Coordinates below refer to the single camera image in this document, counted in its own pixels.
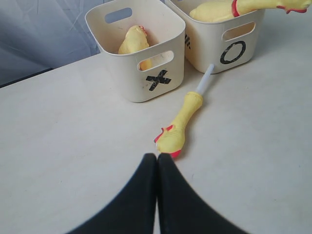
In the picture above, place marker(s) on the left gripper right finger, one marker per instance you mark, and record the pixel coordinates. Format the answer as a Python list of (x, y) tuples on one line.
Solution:
[(181, 210)]

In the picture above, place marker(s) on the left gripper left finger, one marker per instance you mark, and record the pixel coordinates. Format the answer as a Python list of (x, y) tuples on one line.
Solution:
[(132, 211)]

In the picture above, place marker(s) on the headless yellow rubber chicken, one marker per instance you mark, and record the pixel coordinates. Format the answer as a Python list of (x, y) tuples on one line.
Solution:
[(135, 40)]

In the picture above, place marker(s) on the whole yellow rubber chicken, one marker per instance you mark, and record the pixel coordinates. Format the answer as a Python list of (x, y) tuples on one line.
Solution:
[(222, 10)]

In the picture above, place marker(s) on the severed chicken head with tube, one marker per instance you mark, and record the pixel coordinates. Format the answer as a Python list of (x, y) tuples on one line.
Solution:
[(172, 138)]

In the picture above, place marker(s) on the cream bin marked X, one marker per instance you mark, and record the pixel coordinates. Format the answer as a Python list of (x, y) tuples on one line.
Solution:
[(148, 73)]

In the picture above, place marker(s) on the cream bin marked O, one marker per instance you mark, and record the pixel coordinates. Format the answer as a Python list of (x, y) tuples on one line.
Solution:
[(225, 44)]

